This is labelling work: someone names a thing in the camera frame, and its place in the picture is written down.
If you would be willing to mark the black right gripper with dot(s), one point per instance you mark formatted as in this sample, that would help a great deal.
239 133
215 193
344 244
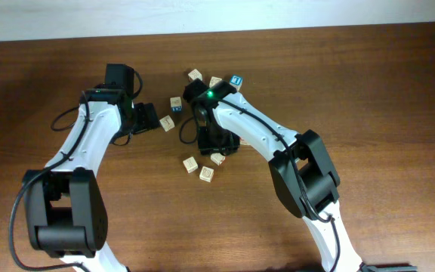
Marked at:
207 146

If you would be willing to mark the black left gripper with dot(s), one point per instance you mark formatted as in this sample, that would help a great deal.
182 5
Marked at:
150 118

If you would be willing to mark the wooden block red face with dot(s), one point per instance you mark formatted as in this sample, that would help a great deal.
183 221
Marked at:
243 142

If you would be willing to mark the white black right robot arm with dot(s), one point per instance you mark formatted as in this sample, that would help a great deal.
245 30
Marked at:
304 177

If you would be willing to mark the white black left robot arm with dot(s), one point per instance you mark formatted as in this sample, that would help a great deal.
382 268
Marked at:
65 214

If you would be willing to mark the wooden block with shell drawing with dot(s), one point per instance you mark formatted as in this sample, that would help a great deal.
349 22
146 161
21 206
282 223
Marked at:
167 123

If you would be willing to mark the wooden block blue number five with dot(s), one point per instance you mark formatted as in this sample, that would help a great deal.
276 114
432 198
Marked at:
176 104

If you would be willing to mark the wooden block top middle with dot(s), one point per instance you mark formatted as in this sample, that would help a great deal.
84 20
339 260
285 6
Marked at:
214 80

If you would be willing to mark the wooden block blue top face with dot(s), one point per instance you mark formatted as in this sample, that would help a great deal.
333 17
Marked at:
236 81

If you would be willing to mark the wooden block top left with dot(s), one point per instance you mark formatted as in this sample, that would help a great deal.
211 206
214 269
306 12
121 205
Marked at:
194 74

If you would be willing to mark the black base bracket bottom right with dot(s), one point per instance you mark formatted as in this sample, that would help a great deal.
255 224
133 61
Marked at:
371 268

